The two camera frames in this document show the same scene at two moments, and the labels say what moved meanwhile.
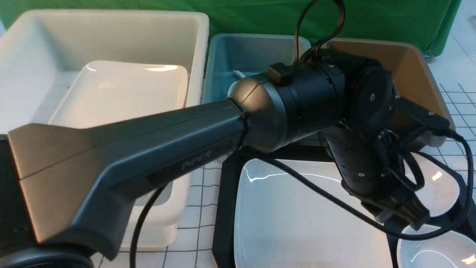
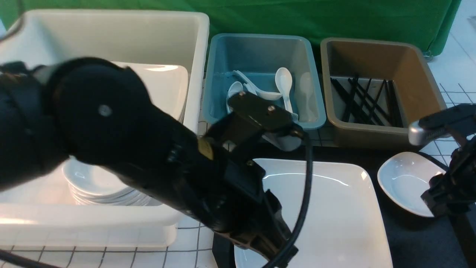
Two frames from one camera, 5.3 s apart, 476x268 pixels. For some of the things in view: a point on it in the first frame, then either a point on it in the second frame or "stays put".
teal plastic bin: x=250 y=54 stays put
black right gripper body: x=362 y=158 to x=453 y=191
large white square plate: x=282 y=220 stays put
